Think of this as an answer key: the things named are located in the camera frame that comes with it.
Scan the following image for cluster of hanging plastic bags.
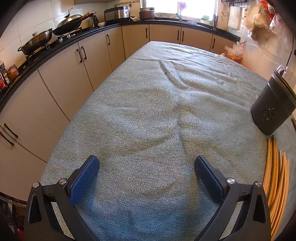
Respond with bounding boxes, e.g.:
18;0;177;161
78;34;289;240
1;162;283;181
242;0;294;52

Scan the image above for red plastic basin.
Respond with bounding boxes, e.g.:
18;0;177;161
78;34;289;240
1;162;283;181
235;58;251;69

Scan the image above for black wok with steel lid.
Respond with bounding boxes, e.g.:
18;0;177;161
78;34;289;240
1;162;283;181
52;8;96;36

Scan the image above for steel kettle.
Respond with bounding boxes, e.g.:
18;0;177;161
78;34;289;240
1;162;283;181
89;13;100;28

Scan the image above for bundle of wooden chopsticks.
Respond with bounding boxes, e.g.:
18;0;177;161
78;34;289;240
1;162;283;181
263;135;290;240

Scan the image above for beige base cabinets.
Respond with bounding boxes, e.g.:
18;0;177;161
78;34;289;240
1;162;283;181
0;24;238;202

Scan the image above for black wall rack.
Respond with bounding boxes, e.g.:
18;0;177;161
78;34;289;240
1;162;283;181
221;0;247;8

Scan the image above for black kitchen countertop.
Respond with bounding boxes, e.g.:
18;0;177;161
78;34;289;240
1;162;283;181
0;17;241;109

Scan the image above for black utensil holder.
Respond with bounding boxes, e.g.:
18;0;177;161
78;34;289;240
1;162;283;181
250;69;296;136

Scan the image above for kitchen window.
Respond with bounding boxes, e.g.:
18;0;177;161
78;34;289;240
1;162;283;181
140;0;219;20

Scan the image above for clear glass pitcher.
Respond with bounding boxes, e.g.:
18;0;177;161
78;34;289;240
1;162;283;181
276;65;289;76

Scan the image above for brown clay pot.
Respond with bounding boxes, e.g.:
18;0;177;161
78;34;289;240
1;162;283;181
139;11;155;20

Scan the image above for grey-green tablecloth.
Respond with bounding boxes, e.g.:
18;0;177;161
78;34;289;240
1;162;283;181
39;40;296;241

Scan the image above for silver rice cooker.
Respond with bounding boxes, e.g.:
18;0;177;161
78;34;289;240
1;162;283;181
104;6;131;24

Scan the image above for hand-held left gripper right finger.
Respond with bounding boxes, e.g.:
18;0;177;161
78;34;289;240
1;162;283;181
194;155;271;241

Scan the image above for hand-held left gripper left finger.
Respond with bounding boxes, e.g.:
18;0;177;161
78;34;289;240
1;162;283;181
24;155;100;241

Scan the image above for spice jar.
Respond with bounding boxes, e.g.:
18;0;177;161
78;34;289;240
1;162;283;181
7;65;19;81

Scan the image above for black gas stove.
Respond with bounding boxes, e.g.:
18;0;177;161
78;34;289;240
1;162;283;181
25;27;93;64

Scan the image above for white cutting board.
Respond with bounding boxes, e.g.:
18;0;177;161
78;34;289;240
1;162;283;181
228;6;243;30

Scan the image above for steel pot with glass lid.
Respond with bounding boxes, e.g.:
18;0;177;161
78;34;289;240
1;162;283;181
17;28;53;56

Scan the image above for black power cable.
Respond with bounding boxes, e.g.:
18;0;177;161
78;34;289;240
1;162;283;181
285;47;295;67

